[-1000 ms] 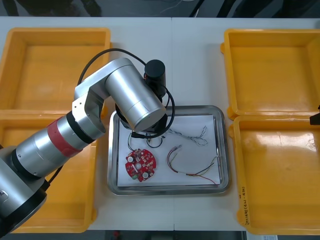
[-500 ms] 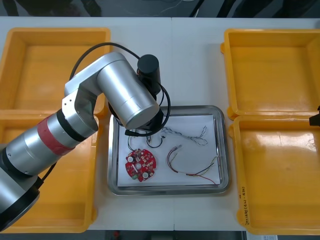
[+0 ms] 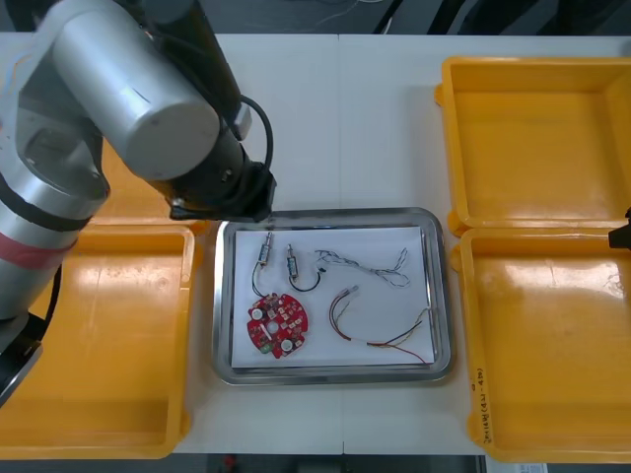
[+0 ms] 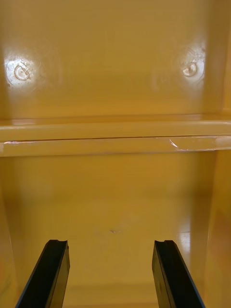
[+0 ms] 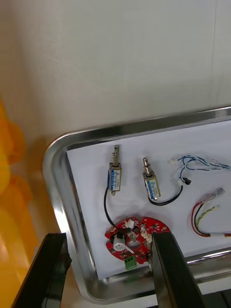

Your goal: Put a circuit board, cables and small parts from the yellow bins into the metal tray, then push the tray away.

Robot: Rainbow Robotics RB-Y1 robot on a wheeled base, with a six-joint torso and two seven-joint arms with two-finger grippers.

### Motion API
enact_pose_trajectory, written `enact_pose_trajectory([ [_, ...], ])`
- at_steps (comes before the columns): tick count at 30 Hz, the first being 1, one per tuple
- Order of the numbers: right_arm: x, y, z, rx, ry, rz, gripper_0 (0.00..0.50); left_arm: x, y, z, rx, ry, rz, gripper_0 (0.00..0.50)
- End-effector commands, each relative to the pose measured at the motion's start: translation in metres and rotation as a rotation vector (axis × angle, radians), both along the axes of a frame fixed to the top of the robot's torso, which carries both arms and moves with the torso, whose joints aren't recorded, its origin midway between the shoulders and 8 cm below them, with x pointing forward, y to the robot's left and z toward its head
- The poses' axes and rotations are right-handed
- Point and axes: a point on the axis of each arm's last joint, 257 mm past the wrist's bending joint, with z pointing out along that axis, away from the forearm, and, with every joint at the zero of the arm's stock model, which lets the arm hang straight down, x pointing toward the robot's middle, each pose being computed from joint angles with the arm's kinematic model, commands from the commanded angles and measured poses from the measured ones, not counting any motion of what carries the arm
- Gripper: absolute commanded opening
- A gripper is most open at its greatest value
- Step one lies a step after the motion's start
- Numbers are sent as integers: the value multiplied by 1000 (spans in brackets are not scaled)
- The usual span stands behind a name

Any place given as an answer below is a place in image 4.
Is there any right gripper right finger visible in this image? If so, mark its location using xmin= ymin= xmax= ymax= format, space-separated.
xmin=152 ymin=240 xmax=206 ymax=308

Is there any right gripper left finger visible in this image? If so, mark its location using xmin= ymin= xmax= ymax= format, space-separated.
xmin=15 ymin=239 xmax=71 ymax=308

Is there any yellow-orange plastic bin with handwriting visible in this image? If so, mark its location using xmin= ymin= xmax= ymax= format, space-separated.
xmin=0 ymin=136 xmax=231 ymax=308

